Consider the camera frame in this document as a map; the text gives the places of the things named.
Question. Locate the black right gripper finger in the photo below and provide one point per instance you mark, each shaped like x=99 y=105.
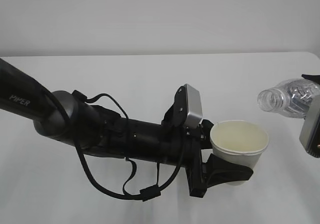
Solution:
x=313 y=78

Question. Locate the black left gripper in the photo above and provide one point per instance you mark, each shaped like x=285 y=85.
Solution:
x=201 y=176

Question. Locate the clear water bottle green label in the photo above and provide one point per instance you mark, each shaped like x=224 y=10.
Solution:
x=290 y=98

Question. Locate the white paper cup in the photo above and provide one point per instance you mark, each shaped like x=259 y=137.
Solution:
x=239 y=142

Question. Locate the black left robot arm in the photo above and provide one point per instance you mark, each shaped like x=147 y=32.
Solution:
x=76 y=120

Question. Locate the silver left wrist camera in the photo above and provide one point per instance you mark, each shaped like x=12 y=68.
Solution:
x=187 y=107

